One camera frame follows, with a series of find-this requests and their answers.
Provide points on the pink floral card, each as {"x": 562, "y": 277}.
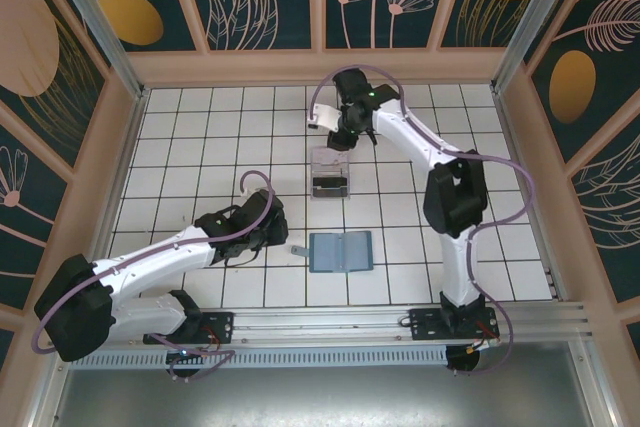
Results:
{"x": 330, "y": 158}

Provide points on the clear plastic box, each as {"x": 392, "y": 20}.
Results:
{"x": 330, "y": 173}

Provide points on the black card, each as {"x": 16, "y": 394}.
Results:
{"x": 327, "y": 182}

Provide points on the blue card holder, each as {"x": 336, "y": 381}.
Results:
{"x": 330, "y": 252}

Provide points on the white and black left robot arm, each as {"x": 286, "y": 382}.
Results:
{"x": 150, "y": 262}

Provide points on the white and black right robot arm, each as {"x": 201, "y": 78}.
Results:
{"x": 400, "y": 127}

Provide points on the grey metal sheet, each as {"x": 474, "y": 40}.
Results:
{"x": 325, "y": 397}

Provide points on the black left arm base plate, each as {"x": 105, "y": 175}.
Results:
{"x": 220, "y": 322}

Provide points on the long aluminium mounting rail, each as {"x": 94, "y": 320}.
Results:
{"x": 325, "y": 322}

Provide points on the aluminium side rail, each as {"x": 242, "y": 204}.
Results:
{"x": 531, "y": 197}
{"x": 126, "y": 147}

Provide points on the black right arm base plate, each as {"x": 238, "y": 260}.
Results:
{"x": 425, "y": 322}

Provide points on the aluminium corner post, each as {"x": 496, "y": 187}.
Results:
{"x": 102, "y": 22}
{"x": 531, "y": 22}

